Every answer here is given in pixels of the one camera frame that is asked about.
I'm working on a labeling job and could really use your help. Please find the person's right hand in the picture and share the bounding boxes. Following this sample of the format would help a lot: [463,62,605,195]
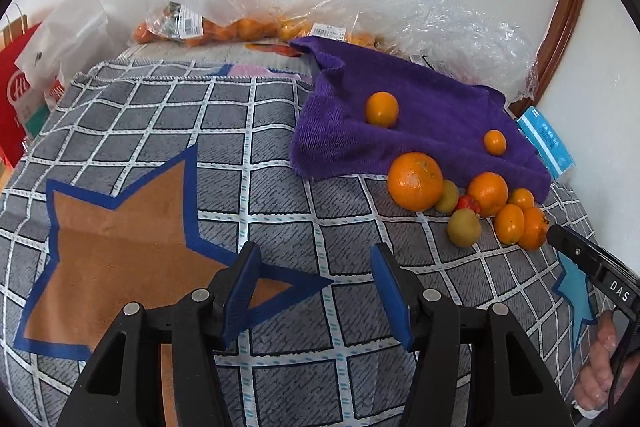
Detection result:
[572,309,632,410]

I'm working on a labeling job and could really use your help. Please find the small red fruit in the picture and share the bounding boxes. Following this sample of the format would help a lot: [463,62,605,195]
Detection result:
[454,195,482,215]

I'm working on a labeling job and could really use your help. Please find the small smooth orange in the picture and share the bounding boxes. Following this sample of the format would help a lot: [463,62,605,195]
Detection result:
[494,204,525,245]
[483,130,508,156]

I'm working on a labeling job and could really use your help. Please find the red paper bag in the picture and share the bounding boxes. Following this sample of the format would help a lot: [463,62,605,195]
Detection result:
[0,2,56,170]

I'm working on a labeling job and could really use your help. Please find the large bumpy orange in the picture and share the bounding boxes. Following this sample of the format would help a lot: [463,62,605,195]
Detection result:
[387,152,445,212]

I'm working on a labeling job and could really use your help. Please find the smooth round orange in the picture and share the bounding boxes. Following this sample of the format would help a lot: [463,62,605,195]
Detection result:
[364,91,400,128]

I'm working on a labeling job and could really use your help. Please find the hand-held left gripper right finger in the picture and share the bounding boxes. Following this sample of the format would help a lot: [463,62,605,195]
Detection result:
[370,243,576,427]

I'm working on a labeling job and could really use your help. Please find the white plastic bag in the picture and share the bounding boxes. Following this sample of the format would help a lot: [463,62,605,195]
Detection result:
[15,0,111,108]

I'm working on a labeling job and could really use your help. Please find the blue tissue pack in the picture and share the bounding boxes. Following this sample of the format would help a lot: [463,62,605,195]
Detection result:
[515,107,576,180]

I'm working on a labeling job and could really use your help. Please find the brown wooden door frame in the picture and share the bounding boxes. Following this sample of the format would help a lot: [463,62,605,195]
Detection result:
[505,0,591,108]

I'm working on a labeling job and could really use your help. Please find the crumpled clear plastic bag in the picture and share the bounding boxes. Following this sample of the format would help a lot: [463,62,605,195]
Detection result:
[390,0,538,100]

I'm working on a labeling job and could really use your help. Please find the large mandarin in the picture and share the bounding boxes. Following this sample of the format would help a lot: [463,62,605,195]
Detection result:
[467,172,509,218]

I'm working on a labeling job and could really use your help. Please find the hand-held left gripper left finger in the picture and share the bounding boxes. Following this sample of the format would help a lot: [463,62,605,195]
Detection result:
[57,241,263,427]

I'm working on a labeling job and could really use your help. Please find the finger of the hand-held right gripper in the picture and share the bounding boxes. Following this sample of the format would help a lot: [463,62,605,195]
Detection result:
[547,224,617,294]

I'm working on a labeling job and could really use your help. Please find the green kiwi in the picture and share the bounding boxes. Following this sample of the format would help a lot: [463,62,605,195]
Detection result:
[434,180,460,214]
[446,209,483,248]

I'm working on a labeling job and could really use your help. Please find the purple towel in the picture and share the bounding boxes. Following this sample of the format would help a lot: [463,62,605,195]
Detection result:
[289,36,553,202]

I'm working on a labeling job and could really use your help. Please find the small mandarin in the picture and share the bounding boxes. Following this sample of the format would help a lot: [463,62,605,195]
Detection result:
[509,188,536,210]
[520,206,551,251]

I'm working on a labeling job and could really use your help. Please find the grey checked star blanket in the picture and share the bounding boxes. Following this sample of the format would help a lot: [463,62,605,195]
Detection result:
[0,49,640,427]

